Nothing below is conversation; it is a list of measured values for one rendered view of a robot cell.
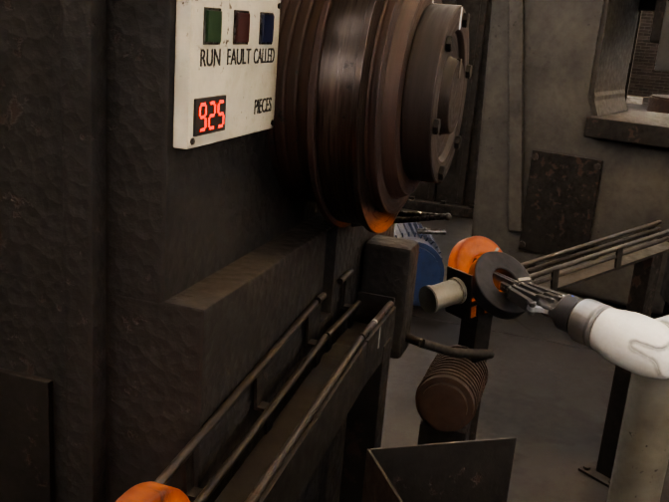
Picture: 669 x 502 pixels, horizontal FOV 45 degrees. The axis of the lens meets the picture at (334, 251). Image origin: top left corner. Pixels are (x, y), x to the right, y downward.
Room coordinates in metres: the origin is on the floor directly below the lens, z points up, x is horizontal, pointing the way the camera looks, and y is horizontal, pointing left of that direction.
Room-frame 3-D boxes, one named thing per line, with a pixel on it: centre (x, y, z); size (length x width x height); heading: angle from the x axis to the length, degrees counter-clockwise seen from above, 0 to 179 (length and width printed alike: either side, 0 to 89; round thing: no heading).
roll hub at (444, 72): (1.32, -0.15, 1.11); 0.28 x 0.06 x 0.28; 163
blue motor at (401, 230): (3.62, -0.33, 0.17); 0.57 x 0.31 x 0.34; 3
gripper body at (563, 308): (1.56, -0.47, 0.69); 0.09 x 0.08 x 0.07; 38
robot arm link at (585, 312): (1.50, -0.51, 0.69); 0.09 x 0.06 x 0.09; 128
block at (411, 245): (1.58, -0.11, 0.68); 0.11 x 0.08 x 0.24; 73
